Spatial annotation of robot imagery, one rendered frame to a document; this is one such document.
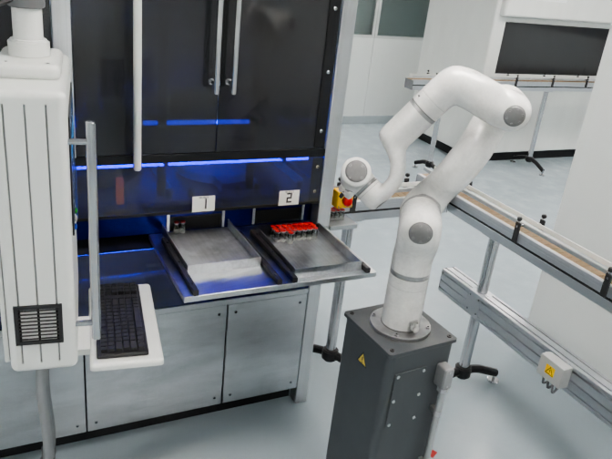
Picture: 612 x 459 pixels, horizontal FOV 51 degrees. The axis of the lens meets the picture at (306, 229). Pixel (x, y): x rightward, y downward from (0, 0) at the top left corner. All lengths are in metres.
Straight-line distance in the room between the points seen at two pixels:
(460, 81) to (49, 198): 1.06
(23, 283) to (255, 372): 1.35
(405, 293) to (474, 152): 0.46
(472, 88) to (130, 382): 1.70
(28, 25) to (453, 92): 1.07
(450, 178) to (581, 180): 1.60
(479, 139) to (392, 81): 6.42
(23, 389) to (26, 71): 1.30
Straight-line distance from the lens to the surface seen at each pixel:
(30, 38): 1.78
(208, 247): 2.36
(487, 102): 1.73
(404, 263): 1.90
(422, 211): 1.80
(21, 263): 1.73
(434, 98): 1.76
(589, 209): 3.34
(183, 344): 2.64
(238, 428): 2.90
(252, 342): 2.75
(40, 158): 1.62
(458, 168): 1.81
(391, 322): 2.00
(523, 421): 3.30
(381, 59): 8.04
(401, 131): 1.78
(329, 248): 2.43
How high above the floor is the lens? 1.90
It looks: 23 degrees down
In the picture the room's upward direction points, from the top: 7 degrees clockwise
